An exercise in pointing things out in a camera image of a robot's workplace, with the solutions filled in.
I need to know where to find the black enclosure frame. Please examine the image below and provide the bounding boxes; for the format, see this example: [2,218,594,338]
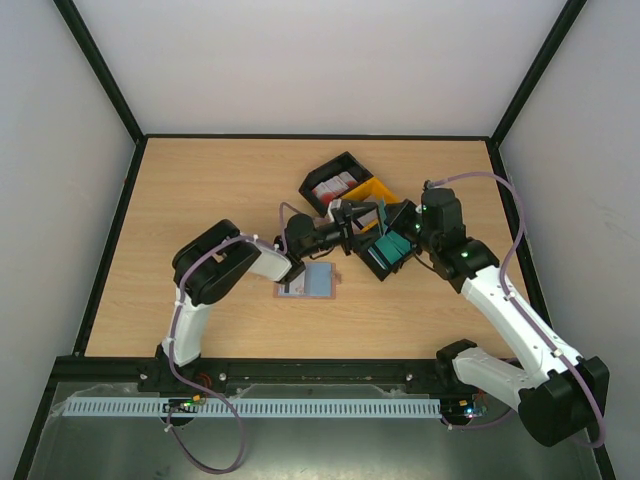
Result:
[1,1,639,479]

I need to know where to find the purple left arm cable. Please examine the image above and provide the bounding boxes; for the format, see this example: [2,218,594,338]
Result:
[167,201,301,473]

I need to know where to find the black bin with teal cards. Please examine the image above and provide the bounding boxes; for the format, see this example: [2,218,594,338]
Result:
[356,228,416,282]

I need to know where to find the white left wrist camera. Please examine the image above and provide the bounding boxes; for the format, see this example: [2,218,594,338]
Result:
[326,199,342,222]

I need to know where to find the black mounting rail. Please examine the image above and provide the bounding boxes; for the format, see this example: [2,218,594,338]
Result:
[48,356,479,397]

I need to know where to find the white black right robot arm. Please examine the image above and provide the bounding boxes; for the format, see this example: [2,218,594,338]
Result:
[383,188,609,446]

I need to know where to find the black card bin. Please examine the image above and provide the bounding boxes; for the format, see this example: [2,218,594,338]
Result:
[299,152,373,216]

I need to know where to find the red white cards stack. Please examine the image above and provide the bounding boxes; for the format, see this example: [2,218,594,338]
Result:
[312,172,358,204]

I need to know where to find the teal cards stack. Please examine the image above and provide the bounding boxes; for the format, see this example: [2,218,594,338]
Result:
[368,232,412,270]

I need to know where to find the teal card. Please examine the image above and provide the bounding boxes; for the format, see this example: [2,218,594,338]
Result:
[377,199,388,236]

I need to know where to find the white magnetic stripe card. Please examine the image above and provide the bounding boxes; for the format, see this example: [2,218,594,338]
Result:
[278,275,306,297]

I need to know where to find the yellow card bin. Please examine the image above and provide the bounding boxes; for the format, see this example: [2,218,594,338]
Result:
[341,177,399,230]

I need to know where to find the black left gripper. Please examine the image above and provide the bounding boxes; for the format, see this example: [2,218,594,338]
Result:
[299,200,382,259]

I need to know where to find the white slotted cable duct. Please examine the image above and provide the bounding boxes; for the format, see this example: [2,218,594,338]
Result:
[61,397,441,419]

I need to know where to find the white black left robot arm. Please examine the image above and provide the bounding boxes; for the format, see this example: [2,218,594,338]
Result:
[149,200,383,392]

